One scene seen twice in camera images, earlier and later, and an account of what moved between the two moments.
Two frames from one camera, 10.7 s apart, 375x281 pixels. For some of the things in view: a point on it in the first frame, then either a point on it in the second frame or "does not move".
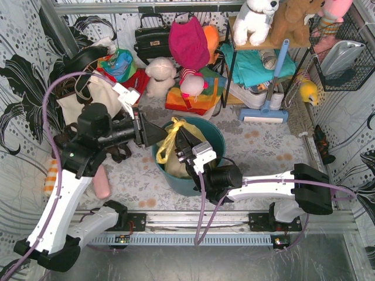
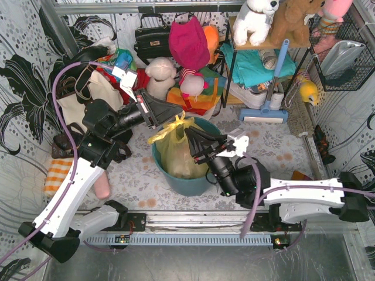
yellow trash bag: (167, 154) does not move
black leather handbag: (152, 42) does not move
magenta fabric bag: (188, 44) does not move
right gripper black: (187, 155) to (207, 153)
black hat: (73, 62) does not move
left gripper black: (139, 129) to (147, 108)
